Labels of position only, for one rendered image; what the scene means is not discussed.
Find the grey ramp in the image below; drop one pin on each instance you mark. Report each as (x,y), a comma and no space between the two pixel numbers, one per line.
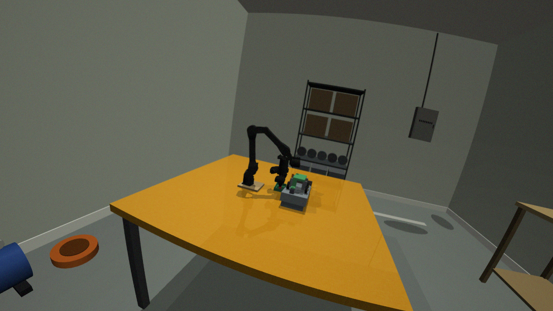
(295,198)

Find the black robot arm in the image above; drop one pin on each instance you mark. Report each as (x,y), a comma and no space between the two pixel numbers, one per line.
(253,166)

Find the green four-wheeled trolley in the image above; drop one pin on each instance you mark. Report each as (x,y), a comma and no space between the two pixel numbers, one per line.
(298,177)

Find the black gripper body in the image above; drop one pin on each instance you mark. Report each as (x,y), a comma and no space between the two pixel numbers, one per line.
(282,172)

